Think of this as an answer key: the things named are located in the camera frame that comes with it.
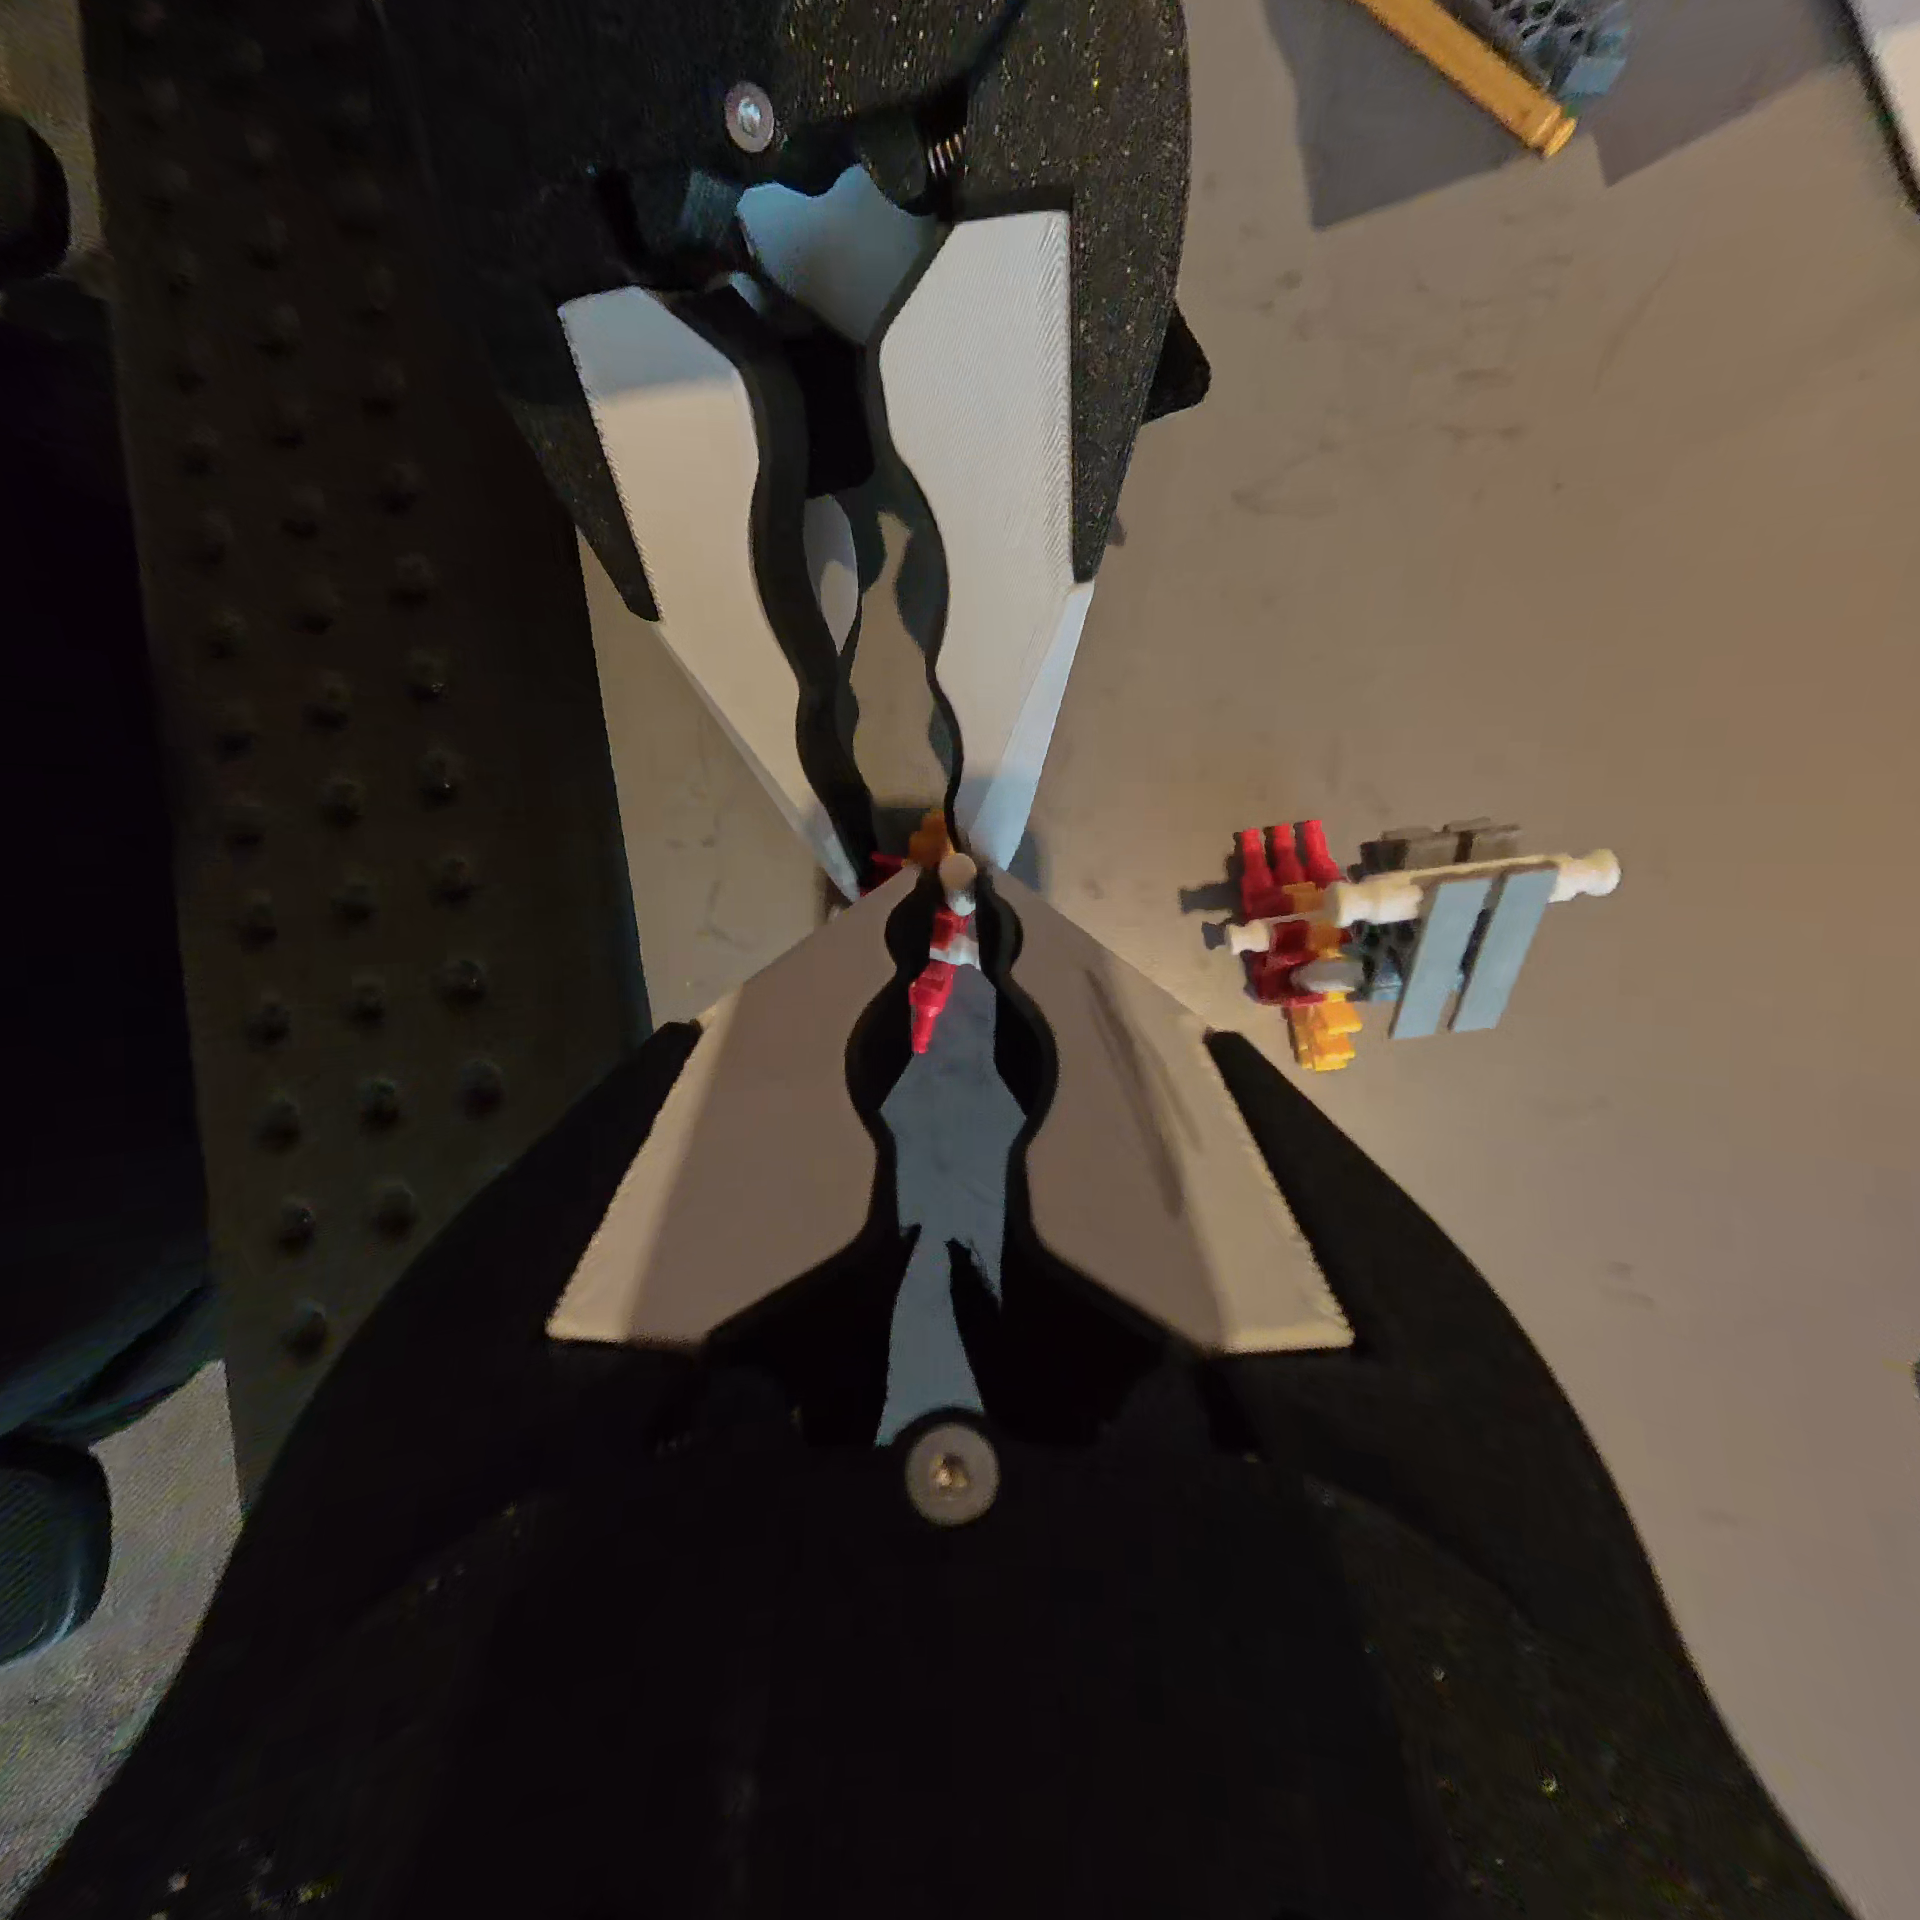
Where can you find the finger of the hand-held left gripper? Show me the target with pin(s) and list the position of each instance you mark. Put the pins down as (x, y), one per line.
(675, 450)
(1004, 420)

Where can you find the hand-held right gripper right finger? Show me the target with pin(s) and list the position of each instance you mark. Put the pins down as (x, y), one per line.
(1184, 1200)

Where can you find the long yellow toy rod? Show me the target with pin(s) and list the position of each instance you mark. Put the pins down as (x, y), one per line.
(1478, 76)

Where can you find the short red toy rod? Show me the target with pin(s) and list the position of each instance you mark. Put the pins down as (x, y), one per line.
(930, 1009)

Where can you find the small red toy assembly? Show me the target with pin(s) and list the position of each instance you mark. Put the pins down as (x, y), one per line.
(1289, 862)

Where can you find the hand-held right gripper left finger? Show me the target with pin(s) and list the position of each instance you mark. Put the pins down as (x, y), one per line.
(720, 1184)

